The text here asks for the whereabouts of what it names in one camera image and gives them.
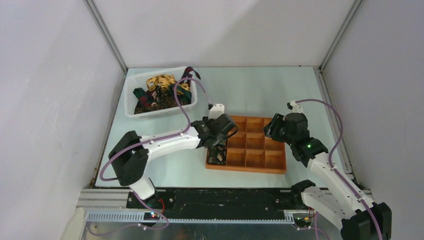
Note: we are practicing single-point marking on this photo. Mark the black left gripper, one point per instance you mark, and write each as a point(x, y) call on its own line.
point(206, 121)

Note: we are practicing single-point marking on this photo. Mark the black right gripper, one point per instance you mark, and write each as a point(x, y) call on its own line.
point(271, 129)

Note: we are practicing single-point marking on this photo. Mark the orange compartment tray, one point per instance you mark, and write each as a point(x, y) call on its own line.
point(249, 150)

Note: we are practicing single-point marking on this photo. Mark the white plastic mesh basket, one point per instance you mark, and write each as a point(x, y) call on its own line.
point(139, 80)

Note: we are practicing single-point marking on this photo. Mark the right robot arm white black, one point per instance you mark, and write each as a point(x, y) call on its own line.
point(356, 215)

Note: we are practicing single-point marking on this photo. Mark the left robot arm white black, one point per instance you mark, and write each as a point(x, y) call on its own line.
point(131, 155)

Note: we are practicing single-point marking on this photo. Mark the rolled dark patterned tie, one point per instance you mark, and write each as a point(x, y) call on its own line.
point(216, 155)

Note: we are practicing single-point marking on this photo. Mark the green navy plaid tie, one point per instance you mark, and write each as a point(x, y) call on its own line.
point(183, 98)

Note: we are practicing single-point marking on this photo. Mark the brown dark patterned tie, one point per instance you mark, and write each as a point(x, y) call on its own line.
point(149, 104)

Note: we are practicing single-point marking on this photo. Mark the red navy striped tie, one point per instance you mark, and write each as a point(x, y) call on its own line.
point(188, 74)

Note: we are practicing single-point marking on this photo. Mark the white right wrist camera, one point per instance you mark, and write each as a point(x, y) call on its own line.
point(294, 108)

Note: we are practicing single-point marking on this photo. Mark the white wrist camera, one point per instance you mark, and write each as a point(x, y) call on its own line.
point(215, 110)
point(294, 108)

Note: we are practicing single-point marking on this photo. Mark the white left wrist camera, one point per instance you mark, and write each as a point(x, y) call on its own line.
point(215, 110)

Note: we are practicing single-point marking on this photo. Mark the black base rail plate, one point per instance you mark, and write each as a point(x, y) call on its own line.
point(226, 203)

